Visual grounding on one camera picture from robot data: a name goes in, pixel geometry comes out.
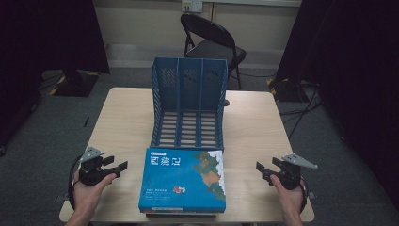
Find black stand base yellow tape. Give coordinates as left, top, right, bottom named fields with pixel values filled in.
left=266, top=76, right=321, bottom=103
left=48, top=69, right=101, bottom=98

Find black book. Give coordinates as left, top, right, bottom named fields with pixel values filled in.
left=145, top=213, right=217, bottom=219

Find blue book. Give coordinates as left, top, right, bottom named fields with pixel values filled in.
left=138, top=147, right=227, bottom=214

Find blue plastic file rack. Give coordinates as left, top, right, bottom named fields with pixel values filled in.
left=150, top=56, right=229, bottom=151

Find hand-held gripper black cable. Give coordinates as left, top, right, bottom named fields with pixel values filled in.
left=68, top=154, right=84, bottom=211
left=299, top=178, right=311, bottom=215

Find black floor cables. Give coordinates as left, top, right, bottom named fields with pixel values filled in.
left=279, top=84, right=325, bottom=140

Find left hand-held gripper black cable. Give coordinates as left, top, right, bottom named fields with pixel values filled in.
left=68, top=154, right=84, bottom=211

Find black folding chair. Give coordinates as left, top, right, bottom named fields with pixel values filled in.
left=180, top=12, right=247, bottom=91

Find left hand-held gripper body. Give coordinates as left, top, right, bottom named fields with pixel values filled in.
left=78, top=146, right=121, bottom=186

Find white wall cable trunking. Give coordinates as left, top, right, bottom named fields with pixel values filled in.
left=202, top=0, right=302, bottom=22

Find black curtain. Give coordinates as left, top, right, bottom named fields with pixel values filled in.
left=275, top=0, right=399, bottom=208
left=0, top=0, right=111, bottom=149

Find person's left hand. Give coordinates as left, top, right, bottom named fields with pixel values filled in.
left=72, top=170, right=118, bottom=215

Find right hand-held gripper black cable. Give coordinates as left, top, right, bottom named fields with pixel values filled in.
left=299, top=178, right=311, bottom=215

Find person's right hand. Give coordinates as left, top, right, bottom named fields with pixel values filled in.
left=270, top=173, right=305, bottom=218

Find white wall socket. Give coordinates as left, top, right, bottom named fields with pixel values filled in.
left=182, top=0, right=204, bottom=13

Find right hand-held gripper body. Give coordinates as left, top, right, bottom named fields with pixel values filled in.
left=266, top=153, right=318, bottom=191

